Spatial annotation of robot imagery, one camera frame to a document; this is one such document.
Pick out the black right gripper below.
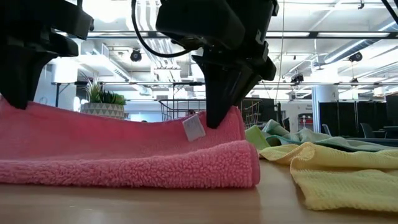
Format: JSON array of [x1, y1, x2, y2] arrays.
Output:
[[191, 0, 279, 129]]

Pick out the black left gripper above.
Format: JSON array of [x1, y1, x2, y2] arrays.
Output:
[[0, 0, 79, 110]]

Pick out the sage green microfiber towel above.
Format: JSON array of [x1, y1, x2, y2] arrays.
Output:
[[261, 119, 398, 153]]

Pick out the pink microfiber towel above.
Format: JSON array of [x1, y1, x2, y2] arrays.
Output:
[[0, 96, 261, 190]]

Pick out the yellow microfiber towel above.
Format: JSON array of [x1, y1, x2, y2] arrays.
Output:
[[259, 141, 398, 212]]

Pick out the black screen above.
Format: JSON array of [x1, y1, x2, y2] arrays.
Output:
[[241, 98, 277, 125]]

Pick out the potted succulent patterned pot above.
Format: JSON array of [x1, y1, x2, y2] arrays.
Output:
[[79, 73, 127, 121]]

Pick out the long black horizontal bar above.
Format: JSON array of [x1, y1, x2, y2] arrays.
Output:
[[51, 81, 398, 86]]

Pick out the white column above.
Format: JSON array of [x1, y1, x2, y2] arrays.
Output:
[[312, 85, 340, 134]]

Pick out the black partition panel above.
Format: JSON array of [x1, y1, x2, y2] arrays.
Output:
[[319, 101, 386, 138]]

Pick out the office chair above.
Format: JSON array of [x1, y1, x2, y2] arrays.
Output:
[[360, 123, 386, 139]]

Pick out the black wire basket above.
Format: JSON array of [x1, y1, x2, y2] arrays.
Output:
[[158, 98, 262, 130]]

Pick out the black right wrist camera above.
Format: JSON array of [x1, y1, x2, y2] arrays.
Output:
[[155, 0, 247, 51]]

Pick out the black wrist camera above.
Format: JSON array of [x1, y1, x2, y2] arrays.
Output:
[[40, 0, 95, 41], [155, 0, 247, 51]]

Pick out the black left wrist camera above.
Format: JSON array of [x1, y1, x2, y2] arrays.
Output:
[[40, 0, 95, 41]]

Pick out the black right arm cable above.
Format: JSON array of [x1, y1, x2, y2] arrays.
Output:
[[131, 0, 195, 58]]

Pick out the silver ventilation duct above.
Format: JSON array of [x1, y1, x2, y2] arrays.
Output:
[[313, 18, 398, 68]]

